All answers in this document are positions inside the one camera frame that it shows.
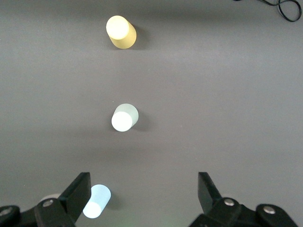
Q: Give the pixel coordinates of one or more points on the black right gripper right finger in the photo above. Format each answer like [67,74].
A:
[208,196]

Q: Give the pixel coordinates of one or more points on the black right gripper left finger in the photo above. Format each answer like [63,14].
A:
[75,196]

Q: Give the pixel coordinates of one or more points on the pale green plastic cup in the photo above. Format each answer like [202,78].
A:
[123,119]

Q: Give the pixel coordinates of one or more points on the light blue plastic cup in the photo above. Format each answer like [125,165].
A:
[98,201]

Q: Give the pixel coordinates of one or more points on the yellow plastic cup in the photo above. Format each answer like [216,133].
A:
[120,33]

